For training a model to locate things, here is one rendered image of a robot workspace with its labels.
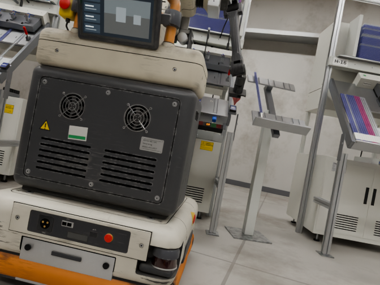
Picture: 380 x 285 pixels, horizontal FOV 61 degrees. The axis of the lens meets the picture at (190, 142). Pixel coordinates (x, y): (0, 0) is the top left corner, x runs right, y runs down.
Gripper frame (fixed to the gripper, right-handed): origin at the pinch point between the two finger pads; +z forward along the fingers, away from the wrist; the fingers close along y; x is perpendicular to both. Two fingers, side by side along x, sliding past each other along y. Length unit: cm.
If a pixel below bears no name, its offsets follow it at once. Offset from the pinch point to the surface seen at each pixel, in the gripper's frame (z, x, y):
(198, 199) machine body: 70, 23, 10
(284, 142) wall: 204, -216, -113
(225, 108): 7.4, -3.3, 4.5
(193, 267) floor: 20, 98, 11
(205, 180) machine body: 60, 14, 8
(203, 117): 9.3, 7.3, 17.1
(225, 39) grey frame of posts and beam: -7, -72, 11
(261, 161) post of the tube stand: 31.6, 13.5, -24.7
